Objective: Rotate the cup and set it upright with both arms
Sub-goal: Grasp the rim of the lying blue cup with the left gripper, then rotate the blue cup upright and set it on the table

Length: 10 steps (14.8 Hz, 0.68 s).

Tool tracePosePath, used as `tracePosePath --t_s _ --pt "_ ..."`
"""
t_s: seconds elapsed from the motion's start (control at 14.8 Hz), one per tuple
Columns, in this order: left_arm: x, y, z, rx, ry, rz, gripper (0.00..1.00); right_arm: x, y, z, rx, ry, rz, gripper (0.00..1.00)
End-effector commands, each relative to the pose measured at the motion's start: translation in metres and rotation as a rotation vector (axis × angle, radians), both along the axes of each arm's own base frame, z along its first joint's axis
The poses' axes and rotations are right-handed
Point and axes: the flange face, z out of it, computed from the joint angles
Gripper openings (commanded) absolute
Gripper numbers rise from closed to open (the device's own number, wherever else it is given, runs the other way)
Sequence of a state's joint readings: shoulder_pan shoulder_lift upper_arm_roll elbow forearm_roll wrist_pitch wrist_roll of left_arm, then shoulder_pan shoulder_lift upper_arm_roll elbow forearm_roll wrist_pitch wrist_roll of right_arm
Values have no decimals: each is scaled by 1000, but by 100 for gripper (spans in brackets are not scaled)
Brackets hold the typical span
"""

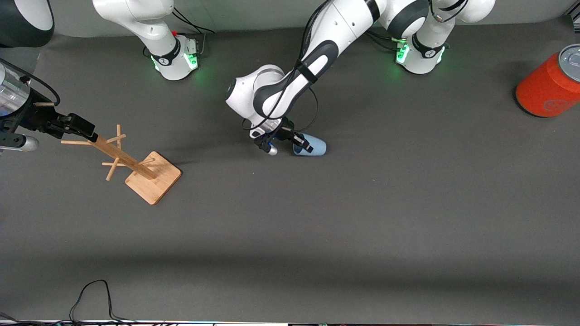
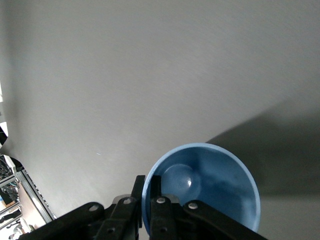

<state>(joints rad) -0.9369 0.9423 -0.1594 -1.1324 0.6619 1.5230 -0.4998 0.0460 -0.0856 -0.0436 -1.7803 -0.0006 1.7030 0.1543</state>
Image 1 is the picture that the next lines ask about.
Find light blue cup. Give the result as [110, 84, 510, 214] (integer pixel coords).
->
[292, 133, 327, 157]

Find wooden mug tree stand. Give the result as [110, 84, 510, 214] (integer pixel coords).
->
[61, 124, 183, 206]

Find orange can with silver lid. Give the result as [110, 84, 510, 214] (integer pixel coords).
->
[515, 43, 580, 118]

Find black left arm base cables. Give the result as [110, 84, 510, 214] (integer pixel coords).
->
[365, 27, 424, 51]

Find black arm base cables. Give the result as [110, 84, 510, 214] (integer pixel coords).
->
[365, 27, 424, 51]
[171, 6, 214, 58]

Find black right arm base cables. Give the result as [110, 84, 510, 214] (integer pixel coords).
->
[171, 6, 214, 58]

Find thin black loose cable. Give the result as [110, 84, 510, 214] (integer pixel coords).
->
[0, 279, 141, 326]

